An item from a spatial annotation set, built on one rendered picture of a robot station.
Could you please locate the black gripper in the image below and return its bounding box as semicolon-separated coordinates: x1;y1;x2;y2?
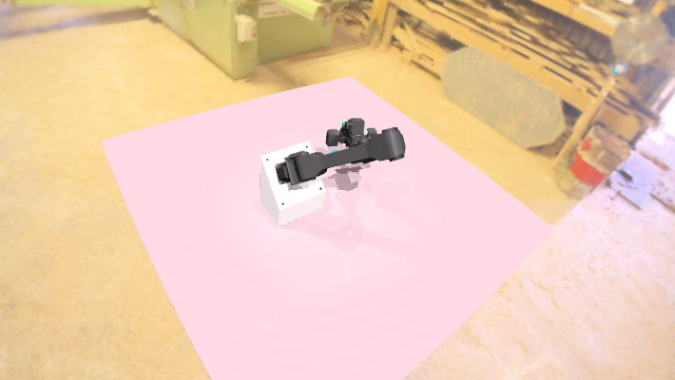
325;124;377;148

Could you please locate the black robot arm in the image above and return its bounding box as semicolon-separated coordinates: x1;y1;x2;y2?
274;118;406;185

